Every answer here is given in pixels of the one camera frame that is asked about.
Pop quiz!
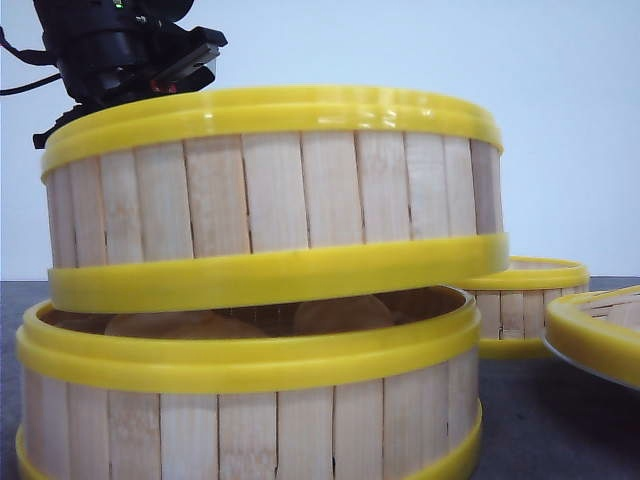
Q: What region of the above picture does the right white steamed bun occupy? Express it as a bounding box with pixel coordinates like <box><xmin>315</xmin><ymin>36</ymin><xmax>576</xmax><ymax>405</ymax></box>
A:
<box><xmin>293</xmin><ymin>295</ymin><xmax>394</xmax><ymax>335</ymax></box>

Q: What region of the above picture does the yellow bamboo steamer lid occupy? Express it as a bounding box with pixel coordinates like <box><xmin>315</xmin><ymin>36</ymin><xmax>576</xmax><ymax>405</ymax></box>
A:
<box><xmin>543</xmin><ymin>286</ymin><xmax>639</xmax><ymax>390</ymax></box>

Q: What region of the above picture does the white plate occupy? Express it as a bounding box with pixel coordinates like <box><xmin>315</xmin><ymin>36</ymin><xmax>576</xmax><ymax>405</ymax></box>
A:
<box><xmin>542</xmin><ymin>337</ymin><xmax>639</xmax><ymax>392</ymax></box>

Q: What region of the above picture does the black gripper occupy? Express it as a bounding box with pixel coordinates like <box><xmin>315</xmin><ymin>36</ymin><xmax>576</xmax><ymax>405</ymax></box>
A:
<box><xmin>32</xmin><ymin>0</ymin><xmax>227</xmax><ymax>149</ymax></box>

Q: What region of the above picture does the left white steamed bun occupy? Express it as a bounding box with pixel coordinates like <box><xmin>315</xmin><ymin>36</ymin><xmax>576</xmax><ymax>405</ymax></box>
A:
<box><xmin>105</xmin><ymin>311</ymin><xmax>218</xmax><ymax>339</ymax></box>

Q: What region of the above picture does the white steamed bun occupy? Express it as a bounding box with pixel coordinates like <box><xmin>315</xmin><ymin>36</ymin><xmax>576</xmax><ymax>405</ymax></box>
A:
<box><xmin>105</xmin><ymin>311</ymin><xmax>218</xmax><ymax>339</ymax></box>
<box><xmin>293</xmin><ymin>295</ymin><xmax>394</xmax><ymax>335</ymax></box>

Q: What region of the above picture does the front bamboo steamer basket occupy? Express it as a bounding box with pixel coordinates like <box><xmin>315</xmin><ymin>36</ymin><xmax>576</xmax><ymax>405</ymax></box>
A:
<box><xmin>16</xmin><ymin>286</ymin><xmax>482</xmax><ymax>479</ymax></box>

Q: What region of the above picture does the front middle steamed bun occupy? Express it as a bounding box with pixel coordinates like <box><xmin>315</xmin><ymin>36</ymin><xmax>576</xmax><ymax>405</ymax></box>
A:
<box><xmin>165</xmin><ymin>315</ymin><xmax>268</xmax><ymax>339</ymax></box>

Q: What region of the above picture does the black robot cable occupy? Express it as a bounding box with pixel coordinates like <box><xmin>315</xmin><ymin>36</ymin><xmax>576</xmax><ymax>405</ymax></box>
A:
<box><xmin>0</xmin><ymin>24</ymin><xmax>64</xmax><ymax>97</ymax></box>

